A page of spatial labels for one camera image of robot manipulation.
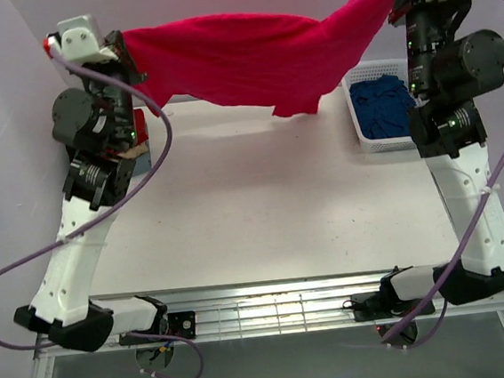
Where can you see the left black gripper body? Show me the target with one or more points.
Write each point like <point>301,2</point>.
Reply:
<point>120,55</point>

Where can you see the pink t shirt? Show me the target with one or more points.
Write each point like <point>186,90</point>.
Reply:
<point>282,61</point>

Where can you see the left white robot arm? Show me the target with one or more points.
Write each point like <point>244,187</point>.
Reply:
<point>104,137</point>

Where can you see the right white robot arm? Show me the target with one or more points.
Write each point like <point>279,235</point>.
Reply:
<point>446,73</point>

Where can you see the folded dark red shirt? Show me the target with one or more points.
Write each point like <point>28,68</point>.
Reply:
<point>140,126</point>

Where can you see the folded beige shirt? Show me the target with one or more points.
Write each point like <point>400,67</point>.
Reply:
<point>135,152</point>

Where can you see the folded light blue shirt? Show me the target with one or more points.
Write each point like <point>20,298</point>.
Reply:
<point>142,164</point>

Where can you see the white plastic basket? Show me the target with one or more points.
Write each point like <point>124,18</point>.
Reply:
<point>371,70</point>

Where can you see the dark blue t shirt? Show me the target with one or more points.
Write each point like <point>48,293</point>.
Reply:
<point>381,107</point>

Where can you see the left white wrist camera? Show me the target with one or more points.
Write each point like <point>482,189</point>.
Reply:
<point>78,40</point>

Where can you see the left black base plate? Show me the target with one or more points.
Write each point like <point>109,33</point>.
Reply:
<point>181,324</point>

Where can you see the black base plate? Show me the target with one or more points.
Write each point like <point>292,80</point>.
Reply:
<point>372,306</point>
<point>181,324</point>

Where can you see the aluminium rail frame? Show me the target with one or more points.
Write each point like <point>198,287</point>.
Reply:
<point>273,250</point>

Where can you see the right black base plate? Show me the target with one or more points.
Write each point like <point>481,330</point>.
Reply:
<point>372,306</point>

